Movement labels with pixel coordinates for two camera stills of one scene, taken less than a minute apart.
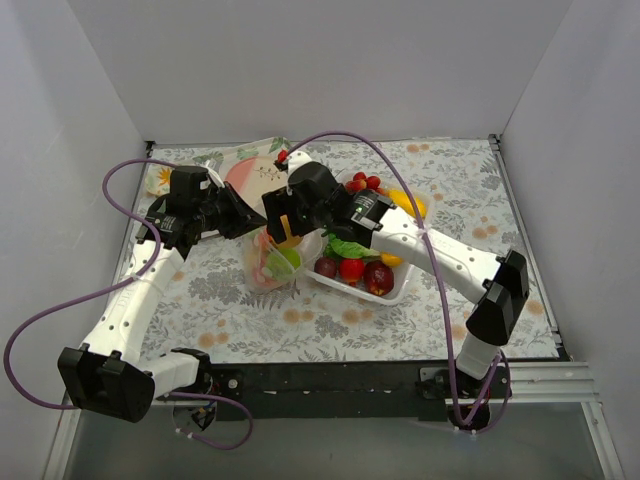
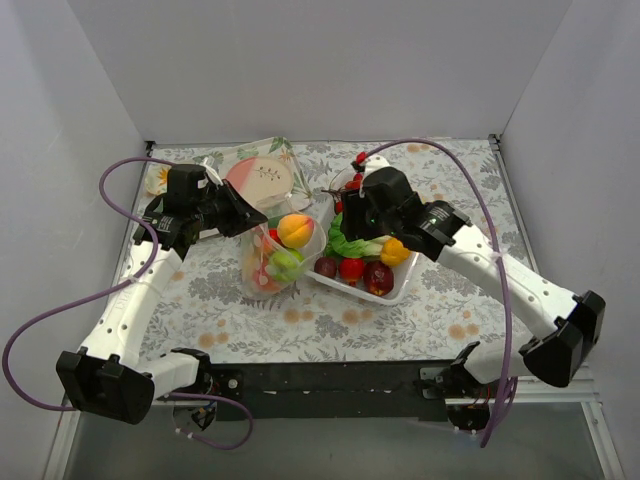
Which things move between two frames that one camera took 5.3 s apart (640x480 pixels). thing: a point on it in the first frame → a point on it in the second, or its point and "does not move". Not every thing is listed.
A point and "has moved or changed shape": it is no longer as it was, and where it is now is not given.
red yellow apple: x=352 y=270 does not move
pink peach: x=258 y=276 has moved or changed shape
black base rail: x=341 y=391 does not move
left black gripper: x=226 y=212 does not move
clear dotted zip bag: x=270 y=268 does not move
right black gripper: x=279 y=212 → x=353 y=220
